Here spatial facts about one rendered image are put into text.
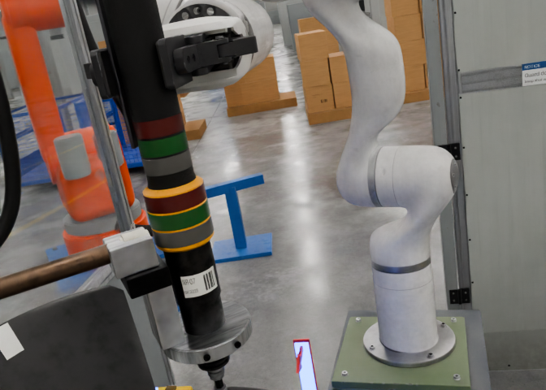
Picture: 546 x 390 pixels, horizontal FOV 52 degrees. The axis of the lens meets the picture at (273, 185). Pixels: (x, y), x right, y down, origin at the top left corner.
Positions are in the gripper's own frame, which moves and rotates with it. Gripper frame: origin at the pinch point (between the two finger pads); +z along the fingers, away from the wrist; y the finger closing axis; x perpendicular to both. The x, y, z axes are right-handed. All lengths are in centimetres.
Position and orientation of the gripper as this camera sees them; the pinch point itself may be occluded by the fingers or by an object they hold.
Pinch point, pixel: (143, 67)
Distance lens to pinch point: 39.2
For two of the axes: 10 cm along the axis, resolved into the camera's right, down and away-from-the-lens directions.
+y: -9.8, 1.1, 1.9
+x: -1.6, -9.4, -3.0
